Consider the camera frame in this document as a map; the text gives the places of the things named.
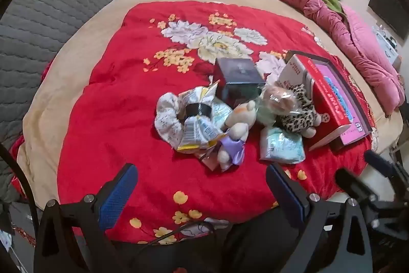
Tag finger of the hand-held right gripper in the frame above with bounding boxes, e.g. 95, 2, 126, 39
365, 150, 400, 179
335, 168, 379, 206

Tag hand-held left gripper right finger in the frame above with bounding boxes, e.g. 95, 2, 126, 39
266, 163, 374, 273

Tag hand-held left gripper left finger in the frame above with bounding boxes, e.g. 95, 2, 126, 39
33, 163, 139, 273

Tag floral tissue pack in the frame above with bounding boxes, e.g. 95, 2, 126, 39
259, 126, 305, 164

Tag purple shallow box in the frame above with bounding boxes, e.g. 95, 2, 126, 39
284, 50, 374, 152

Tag leopard print plush toy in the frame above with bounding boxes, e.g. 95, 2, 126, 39
281, 84, 322, 137

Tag green puff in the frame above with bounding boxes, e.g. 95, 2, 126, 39
256, 100, 278, 126

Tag cream plush bear purple dress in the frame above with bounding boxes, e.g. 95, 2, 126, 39
217, 100, 258, 171

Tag brown puff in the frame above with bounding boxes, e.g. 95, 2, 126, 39
264, 84, 299, 115

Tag person's dark clothing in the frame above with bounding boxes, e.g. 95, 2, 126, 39
112, 209, 307, 273

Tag red tissue box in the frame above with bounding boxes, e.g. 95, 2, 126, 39
276, 54, 352, 152

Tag white floral scrunchie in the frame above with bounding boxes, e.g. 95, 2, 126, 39
154, 92, 192, 149

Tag pink book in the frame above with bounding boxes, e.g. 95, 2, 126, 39
315, 63, 368, 146

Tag red floral blanket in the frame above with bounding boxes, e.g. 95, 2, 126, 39
9, 1, 378, 245

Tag foil snack packet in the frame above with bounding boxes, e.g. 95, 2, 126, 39
177, 81, 231, 154

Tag white cabinet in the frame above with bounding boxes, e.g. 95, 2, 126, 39
372, 25, 403, 69

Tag pink quilt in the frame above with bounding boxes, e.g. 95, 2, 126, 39
277, 0, 405, 117

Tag black band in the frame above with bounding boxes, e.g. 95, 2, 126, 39
185, 103, 213, 118

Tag dark blue box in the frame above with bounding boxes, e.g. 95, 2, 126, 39
215, 57, 266, 109

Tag black television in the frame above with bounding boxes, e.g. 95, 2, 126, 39
368, 0, 406, 37

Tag beige bed sheet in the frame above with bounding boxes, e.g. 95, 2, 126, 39
16, 0, 403, 210

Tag grey quilted cover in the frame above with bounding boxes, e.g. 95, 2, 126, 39
0, 0, 138, 203

